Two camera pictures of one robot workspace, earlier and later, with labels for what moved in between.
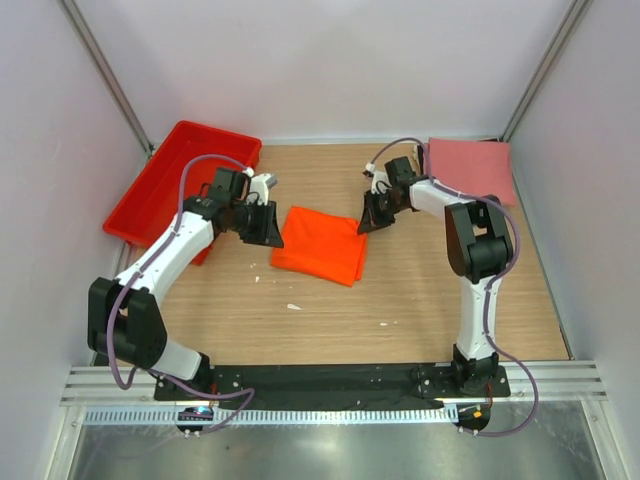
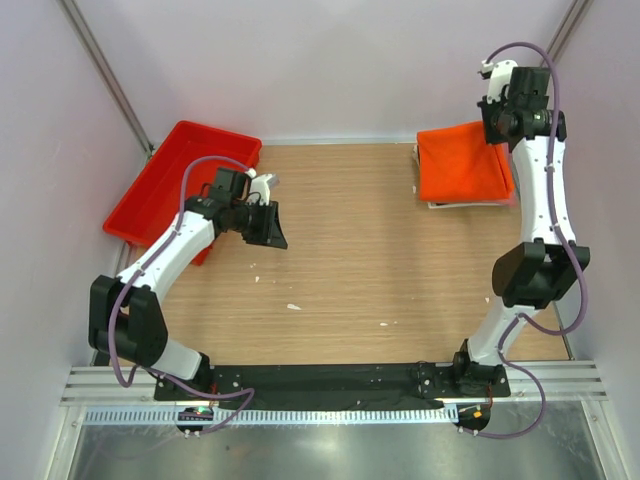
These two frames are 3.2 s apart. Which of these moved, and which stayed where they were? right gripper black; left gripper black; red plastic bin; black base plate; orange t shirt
Moved: orange t shirt; right gripper black
Stayed: left gripper black; black base plate; red plastic bin
